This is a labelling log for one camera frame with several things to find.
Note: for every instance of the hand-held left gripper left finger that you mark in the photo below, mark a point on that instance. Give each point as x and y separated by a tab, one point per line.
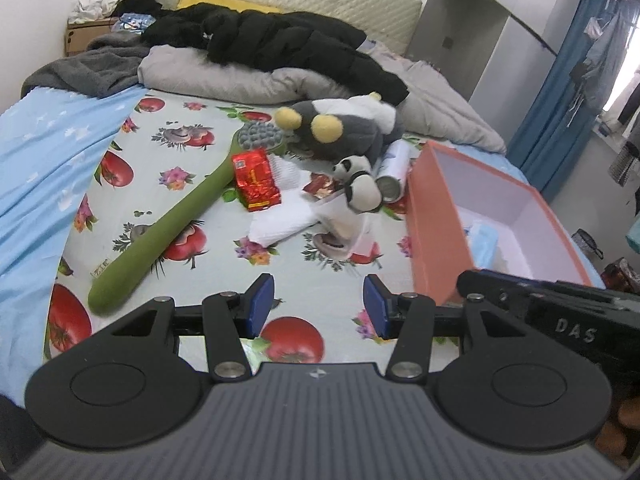
260	305

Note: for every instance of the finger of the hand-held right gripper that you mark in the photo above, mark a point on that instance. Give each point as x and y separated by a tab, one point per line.
495	285

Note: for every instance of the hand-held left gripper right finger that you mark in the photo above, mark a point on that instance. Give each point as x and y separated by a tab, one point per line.
375	310

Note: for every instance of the blue face masks pack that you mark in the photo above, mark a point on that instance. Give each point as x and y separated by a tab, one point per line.
482	245

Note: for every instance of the orange cardboard box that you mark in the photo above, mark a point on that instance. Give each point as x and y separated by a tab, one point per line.
435	220

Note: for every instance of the panda plush toy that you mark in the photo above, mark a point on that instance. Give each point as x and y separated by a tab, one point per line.
362	192

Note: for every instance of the red snack packet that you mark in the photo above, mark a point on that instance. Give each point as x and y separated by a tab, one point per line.
255	180

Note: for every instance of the person's right hand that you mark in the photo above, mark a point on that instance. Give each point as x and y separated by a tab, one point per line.
625	412

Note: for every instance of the red bag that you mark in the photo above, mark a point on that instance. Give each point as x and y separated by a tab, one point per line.
622	275

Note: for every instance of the white folded cloth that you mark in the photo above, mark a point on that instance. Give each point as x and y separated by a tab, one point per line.
285	215

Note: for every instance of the teal cloth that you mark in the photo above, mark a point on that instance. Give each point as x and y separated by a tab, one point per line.
634	232

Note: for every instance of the green massage hammer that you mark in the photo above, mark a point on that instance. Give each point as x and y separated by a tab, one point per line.
165	230

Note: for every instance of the small red brown packet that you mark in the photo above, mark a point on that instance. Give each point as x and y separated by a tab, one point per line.
320	186

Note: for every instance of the white spray can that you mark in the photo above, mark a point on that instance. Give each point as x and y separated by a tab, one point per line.
395	165

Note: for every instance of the grey penguin plush toy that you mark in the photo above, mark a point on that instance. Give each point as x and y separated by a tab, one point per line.
345	135

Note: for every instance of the fruit printed bed sheet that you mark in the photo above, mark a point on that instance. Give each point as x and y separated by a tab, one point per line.
150	165

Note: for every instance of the blue curtain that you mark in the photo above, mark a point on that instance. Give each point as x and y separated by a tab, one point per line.
560	110

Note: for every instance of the light grey quilt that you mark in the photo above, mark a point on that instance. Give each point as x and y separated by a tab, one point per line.
210	75

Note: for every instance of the grey wardrobe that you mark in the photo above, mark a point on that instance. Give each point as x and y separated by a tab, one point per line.
480	50

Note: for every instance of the hanging grey clothes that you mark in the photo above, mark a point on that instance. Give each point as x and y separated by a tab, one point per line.
600	60

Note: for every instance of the black puffer jacket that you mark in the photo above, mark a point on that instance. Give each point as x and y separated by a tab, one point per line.
280	40

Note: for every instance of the dark grey blanket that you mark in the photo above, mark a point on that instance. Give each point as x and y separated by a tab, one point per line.
85	67

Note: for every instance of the blue and white packet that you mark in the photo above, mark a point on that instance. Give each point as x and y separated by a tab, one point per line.
135	21

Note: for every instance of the yellow pillow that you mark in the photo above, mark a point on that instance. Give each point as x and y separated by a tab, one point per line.
200	0

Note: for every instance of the cream quilted headboard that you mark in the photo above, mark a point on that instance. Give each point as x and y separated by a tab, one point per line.
325	0

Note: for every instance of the brown cardboard box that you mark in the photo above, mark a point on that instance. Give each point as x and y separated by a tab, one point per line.
80	37

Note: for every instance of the black cloth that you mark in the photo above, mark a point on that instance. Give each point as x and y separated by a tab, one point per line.
137	2

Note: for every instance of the white crumpled cloth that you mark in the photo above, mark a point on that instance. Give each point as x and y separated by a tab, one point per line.
92	7

